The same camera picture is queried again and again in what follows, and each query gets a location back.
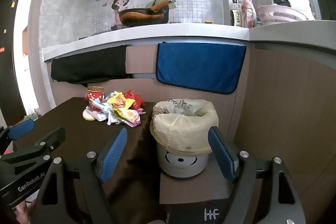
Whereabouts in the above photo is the pink plastic basket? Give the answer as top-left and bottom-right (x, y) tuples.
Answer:
(258, 5), (309, 26)

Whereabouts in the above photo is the small yellow wrapper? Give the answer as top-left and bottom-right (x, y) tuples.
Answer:
(106, 91), (128, 109)

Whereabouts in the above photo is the green printed packet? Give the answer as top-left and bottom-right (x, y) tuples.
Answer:
(24, 109), (40, 121)

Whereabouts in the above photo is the person's left hand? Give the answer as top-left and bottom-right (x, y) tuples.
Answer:
(10, 199), (37, 224)

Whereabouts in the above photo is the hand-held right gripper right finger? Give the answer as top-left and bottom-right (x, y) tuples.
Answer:
(209, 126), (306, 224)

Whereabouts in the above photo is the white wrapper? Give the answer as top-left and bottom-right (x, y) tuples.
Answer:
(89, 98), (116, 125)

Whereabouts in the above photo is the grey kitchen counter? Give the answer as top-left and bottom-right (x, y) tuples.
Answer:
(42, 20), (336, 63)

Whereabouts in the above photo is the red soda can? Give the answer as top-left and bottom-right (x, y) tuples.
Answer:
(84, 86), (105, 112)

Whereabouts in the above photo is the red plastic wrapper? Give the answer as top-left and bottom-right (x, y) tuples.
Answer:
(123, 90), (146, 110)

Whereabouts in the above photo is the white trash bin with liner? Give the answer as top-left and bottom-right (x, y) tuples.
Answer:
(150, 99), (219, 154)

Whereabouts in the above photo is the blue cloth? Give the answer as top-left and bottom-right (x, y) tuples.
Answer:
(156, 42), (247, 95)

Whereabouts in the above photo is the dark sauce bottle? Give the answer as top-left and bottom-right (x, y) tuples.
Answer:
(230, 0), (243, 27)

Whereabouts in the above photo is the cartoon wall sticker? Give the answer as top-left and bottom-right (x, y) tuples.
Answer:
(96, 0), (208, 30)

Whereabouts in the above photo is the white yellow plate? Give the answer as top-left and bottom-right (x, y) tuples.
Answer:
(83, 109), (96, 122)

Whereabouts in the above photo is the black cloth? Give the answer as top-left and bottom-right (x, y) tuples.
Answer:
(51, 45), (133, 84)

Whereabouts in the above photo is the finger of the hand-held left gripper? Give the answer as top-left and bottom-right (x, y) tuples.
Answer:
(0, 127), (66, 174)
(0, 119), (35, 153)

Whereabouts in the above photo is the black refrigerator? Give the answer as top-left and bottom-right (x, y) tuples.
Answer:
(0, 0), (27, 127)

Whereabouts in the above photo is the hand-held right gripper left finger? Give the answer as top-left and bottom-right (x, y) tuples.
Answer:
(31, 127), (129, 224)

